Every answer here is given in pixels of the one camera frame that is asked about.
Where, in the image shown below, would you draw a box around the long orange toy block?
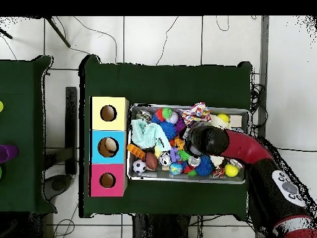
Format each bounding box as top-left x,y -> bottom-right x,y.
126,143 -> 147,160

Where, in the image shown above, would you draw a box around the brown toy football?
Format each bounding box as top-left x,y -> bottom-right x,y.
144,151 -> 159,171

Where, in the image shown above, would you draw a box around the colourful polka dot cloth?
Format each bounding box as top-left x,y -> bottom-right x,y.
178,102 -> 212,123

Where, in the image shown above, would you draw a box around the silver mesh bin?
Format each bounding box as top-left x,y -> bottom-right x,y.
126,103 -> 251,185

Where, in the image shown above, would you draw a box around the wooden box with three holes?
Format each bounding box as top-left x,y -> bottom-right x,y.
89,95 -> 130,198

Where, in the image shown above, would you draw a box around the mint green cloth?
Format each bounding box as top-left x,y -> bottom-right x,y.
130,118 -> 173,152

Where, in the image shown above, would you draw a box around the black and white soccer ball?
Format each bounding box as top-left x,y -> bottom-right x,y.
132,159 -> 147,174

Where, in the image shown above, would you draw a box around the blue globe ball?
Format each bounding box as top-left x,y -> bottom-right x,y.
170,162 -> 183,176

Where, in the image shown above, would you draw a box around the dark green tablecloth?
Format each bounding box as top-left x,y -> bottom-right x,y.
0,55 -> 58,214
78,55 -> 253,221

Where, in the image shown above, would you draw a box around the blue spiky rubber ball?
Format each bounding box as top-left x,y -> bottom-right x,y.
194,155 -> 214,177

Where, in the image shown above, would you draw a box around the cream yellow cloth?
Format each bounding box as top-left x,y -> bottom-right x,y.
209,114 -> 232,167

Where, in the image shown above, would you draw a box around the grey round stand base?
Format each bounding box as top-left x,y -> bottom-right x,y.
43,174 -> 73,201

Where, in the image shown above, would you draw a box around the black tripod leg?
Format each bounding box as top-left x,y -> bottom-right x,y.
0,28 -> 13,40
45,16 -> 71,48

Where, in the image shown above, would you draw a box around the purple plastic cup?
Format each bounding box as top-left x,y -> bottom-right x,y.
4,144 -> 19,161
0,145 -> 9,164

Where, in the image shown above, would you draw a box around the black cable bundle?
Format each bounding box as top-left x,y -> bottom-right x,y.
250,84 -> 268,130

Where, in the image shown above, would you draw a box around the grey floor cable cover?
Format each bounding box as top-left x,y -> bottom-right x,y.
254,15 -> 270,238

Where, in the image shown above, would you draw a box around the thin black floor cable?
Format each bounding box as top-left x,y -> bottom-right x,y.
276,147 -> 317,152

